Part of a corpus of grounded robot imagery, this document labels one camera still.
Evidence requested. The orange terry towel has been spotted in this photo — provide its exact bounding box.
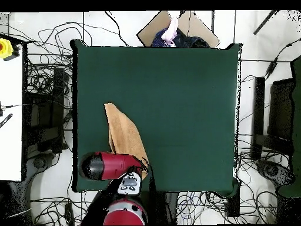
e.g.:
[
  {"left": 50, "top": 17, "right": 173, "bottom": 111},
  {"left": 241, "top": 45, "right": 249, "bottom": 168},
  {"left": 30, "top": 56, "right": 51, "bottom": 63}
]
[{"left": 103, "top": 102, "right": 149, "bottom": 180}]

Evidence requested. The dark green table cloth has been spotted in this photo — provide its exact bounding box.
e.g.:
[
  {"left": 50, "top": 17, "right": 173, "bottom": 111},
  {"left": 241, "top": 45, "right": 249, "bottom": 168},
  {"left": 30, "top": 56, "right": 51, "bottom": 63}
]
[{"left": 70, "top": 38, "right": 243, "bottom": 198}]

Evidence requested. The navy blue garment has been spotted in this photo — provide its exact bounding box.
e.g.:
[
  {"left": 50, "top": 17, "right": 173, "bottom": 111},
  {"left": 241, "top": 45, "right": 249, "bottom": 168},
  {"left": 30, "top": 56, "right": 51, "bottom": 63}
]
[{"left": 150, "top": 27, "right": 210, "bottom": 49}]

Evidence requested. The brown cardboard box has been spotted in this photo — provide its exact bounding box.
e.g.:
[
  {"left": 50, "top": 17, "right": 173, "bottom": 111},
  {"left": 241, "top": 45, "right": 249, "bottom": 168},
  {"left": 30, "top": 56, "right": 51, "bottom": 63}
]
[{"left": 136, "top": 10, "right": 221, "bottom": 49}]

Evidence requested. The pink garment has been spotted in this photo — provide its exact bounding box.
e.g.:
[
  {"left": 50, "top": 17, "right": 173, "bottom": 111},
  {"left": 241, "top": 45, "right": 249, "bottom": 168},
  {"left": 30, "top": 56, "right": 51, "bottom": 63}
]
[{"left": 161, "top": 17, "right": 180, "bottom": 47}]

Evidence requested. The black equipment rack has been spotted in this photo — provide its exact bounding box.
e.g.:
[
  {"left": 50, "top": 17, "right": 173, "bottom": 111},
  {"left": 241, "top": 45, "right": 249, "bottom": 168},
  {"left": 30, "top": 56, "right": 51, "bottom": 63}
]
[{"left": 23, "top": 67, "right": 66, "bottom": 154}]

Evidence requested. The black power strip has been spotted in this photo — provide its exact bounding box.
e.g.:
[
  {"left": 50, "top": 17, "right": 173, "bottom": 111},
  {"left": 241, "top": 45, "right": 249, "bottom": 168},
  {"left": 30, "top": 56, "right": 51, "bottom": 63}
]
[{"left": 64, "top": 202, "right": 75, "bottom": 226}]

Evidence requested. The white desk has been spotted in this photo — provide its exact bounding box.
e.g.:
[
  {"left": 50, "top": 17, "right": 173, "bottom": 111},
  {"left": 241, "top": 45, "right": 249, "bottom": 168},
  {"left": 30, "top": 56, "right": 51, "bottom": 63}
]
[{"left": 0, "top": 45, "right": 24, "bottom": 182}]

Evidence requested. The dark green draped cloth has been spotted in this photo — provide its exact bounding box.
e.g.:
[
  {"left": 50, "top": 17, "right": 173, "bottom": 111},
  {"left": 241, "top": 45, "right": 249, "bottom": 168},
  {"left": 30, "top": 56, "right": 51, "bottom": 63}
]
[{"left": 277, "top": 56, "right": 301, "bottom": 198}]

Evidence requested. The black rod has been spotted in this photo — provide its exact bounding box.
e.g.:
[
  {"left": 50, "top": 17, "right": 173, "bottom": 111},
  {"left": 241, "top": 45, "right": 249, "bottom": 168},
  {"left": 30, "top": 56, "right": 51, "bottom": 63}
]
[{"left": 253, "top": 9, "right": 279, "bottom": 35}]

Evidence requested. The yellow emergency stop button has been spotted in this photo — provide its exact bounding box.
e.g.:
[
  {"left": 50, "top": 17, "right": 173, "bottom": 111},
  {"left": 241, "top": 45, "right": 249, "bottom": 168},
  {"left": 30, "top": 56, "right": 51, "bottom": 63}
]
[{"left": 0, "top": 38, "right": 15, "bottom": 59}]

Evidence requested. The grey round pedestal foot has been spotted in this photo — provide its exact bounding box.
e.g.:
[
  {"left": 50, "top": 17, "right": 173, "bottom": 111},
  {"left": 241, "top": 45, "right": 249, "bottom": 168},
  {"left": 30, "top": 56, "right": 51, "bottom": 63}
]
[
  {"left": 257, "top": 160, "right": 295, "bottom": 187},
  {"left": 32, "top": 156, "right": 49, "bottom": 170}
]

